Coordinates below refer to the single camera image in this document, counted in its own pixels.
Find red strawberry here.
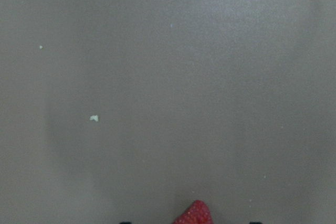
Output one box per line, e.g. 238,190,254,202
173,200,214,224

